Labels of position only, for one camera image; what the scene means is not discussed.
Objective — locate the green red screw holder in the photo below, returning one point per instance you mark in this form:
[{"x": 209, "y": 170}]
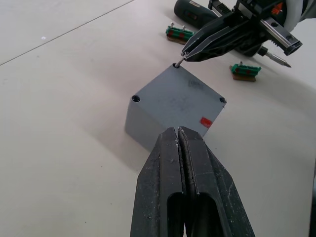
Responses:
[
  {"x": 180, "y": 35},
  {"x": 245, "y": 72}
]

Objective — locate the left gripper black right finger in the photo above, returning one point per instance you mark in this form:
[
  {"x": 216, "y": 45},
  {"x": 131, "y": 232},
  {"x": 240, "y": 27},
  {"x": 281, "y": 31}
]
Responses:
[{"x": 212, "y": 187}]

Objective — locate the grey box lid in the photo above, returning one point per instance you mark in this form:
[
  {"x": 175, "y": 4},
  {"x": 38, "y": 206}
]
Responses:
[{"x": 177, "y": 98}]

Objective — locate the grey plastic box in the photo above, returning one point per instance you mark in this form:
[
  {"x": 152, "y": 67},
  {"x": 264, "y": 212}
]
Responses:
[{"x": 143, "y": 123}]

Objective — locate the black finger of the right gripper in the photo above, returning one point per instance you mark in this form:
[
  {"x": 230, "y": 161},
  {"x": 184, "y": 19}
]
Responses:
[
  {"x": 212, "y": 29},
  {"x": 227, "y": 42}
]

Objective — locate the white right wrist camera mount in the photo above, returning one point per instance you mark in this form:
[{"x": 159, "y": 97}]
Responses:
[{"x": 296, "y": 12}]

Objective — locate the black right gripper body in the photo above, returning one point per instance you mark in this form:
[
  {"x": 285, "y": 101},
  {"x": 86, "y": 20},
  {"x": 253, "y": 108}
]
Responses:
[{"x": 256, "y": 12}]

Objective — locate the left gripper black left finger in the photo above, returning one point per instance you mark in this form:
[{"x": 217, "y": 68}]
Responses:
[{"x": 158, "y": 185}]

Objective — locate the dark green electric screwdriver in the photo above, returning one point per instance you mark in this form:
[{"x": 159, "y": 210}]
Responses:
[{"x": 187, "y": 12}]

